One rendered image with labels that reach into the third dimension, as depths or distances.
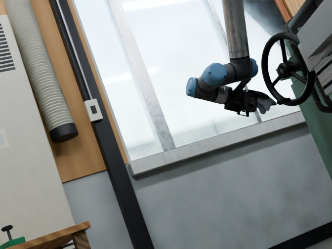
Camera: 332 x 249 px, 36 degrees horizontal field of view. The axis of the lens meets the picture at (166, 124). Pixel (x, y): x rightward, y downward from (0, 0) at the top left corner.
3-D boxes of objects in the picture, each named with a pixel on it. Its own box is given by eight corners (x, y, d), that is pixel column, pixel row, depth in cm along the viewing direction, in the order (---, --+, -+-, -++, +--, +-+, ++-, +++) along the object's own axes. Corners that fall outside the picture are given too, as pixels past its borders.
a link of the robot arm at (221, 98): (212, 88, 198) (220, 79, 190) (223, 91, 199) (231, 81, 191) (210, 105, 195) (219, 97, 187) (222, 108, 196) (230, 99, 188)
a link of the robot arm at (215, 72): (230, 57, 182) (219, 70, 191) (204, 62, 177) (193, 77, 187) (239, 76, 180) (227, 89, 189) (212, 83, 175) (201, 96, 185)
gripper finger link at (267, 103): (275, 115, 197) (254, 109, 195) (276, 101, 200) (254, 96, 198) (279, 112, 195) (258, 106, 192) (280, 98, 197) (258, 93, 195)
